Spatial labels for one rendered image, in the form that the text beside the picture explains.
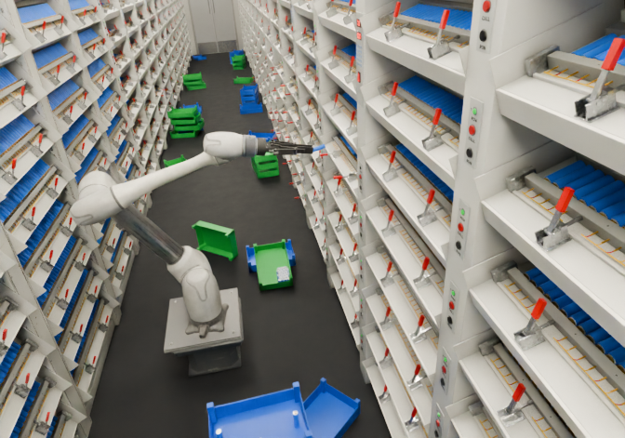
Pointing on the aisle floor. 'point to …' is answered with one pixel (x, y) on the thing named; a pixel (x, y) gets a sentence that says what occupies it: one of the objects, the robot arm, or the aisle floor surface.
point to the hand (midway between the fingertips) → (304, 149)
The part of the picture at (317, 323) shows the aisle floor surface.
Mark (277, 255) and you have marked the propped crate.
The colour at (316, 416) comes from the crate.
